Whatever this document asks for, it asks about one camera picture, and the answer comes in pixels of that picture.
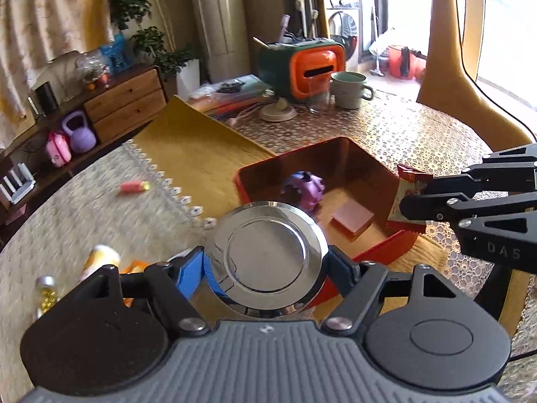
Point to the cream lace tablecloth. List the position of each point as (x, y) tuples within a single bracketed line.
[(63, 218)]

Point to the yellow chair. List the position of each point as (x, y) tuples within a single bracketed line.
[(453, 63)]

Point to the purple tube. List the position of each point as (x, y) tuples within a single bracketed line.
[(285, 25)]

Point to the wooden drawer cabinet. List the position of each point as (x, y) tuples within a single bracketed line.
[(126, 100)]

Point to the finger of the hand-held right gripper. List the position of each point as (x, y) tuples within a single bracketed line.
[(436, 209), (444, 185)]

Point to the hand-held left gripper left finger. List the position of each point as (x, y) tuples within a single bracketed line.
[(191, 275)]

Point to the pink sticky note pad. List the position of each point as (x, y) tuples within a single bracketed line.
[(351, 217)]

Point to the red bucket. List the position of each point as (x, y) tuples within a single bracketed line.
[(396, 61)]

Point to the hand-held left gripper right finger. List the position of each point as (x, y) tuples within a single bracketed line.
[(342, 273)]

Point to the purple kettlebell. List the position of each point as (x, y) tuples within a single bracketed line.
[(77, 134)]

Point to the small gold bead bottle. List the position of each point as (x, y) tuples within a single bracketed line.
[(46, 291)]

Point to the small red and yellow tube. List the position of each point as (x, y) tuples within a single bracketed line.
[(134, 187)]

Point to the orange and green organizer box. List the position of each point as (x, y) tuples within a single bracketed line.
[(302, 71)]

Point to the yellow table runner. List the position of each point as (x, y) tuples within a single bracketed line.
[(201, 151)]

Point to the blue packet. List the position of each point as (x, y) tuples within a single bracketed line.
[(115, 54)]

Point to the purple toy figure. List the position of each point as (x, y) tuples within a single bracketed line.
[(304, 189)]

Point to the stack of flat folders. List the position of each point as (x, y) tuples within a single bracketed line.
[(228, 92)]

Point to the dark wooden low shelf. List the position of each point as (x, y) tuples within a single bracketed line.
[(25, 151)]

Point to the green plant in white pot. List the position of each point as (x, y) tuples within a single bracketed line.
[(186, 75)]

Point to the clear plastic bag with fruit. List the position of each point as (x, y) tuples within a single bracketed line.
[(90, 67)]

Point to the pale green mug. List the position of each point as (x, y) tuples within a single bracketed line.
[(348, 90)]

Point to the yellow and white bottle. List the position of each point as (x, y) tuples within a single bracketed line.
[(100, 260)]

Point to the tall green potted tree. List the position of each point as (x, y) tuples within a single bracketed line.
[(126, 4)]

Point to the white router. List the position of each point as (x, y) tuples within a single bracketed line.
[(16, 184)]

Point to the black cylinder speaker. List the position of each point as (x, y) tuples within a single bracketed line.
[(46, 98)]

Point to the red snack packet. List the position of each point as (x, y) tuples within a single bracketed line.
[(405, 191)]

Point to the white round coaster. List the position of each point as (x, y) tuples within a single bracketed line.
[(277, 112)]

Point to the floral cream curtain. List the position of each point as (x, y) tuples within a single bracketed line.
[(42, 16)]

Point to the white column air conditioner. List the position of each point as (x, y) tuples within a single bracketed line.
[(214, 12)]

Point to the circle-patterned table cover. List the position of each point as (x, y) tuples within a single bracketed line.
[(419, 130)]

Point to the shiny round metal tin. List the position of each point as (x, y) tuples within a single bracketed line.
[(268, 256)]

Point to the red rectangular tin box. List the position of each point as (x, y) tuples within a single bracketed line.
[(356, 163)]

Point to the white washing machine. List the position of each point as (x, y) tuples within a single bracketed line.
[(342, 21)]

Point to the clear drinking glass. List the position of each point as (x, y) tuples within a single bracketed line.
[(319, 100)]

